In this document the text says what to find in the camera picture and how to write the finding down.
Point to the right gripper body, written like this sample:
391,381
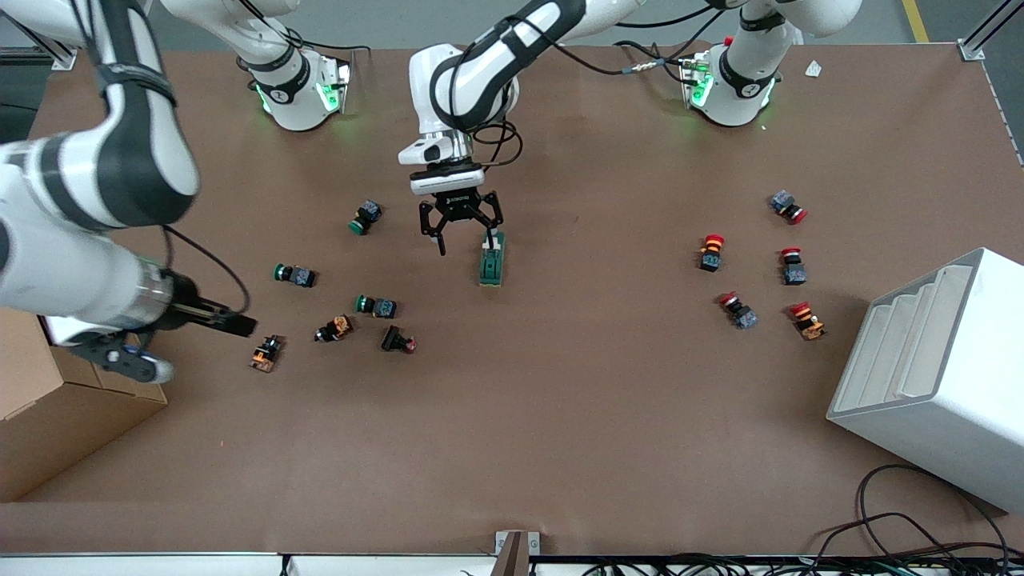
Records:
183,300

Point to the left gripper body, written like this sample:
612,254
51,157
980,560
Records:
459,207

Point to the green load switch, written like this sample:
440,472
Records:
491,268

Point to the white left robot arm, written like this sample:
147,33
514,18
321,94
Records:
496,56

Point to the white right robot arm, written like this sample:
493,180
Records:
144,160

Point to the black button orange body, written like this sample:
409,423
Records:
266,353
334,328

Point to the green button blue body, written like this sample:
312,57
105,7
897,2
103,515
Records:
294,275
366,216
376,306

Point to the black button maroon cap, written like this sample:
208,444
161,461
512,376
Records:
398,340

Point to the brown cardboard box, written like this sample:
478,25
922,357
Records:
48,448

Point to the brown table cover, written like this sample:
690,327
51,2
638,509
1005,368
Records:
560,416

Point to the red button orange striped neck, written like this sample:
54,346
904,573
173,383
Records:
711,252

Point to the red button clear blue body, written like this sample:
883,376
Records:
738,310

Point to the red button orange body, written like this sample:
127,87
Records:
808,320

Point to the white paper scrap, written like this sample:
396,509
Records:
814,68

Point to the white slotted storage bin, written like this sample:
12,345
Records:
960,384

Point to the aluminium frame profile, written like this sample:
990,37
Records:
60,56
980,40

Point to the grey metal table bracket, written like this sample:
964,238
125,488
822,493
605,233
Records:
516,552

